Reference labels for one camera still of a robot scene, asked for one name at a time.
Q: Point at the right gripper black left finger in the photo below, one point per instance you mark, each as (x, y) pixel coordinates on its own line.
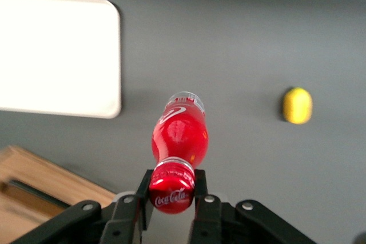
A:
(120, 221)

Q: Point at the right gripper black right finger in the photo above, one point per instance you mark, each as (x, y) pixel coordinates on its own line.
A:
(217, 224)

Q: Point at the red coke bottle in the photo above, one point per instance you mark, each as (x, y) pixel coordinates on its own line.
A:
(178, 138)

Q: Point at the cream plastic tray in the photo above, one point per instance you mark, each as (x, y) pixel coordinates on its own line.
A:
(57, 55)

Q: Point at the wooden drawer front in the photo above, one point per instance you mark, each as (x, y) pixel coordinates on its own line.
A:
(25, 201)

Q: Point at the wooden drawer cabinet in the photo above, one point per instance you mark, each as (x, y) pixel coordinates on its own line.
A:
(34, 169)

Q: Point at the yellow lemon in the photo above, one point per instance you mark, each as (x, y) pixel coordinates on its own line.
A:
(297, 106)

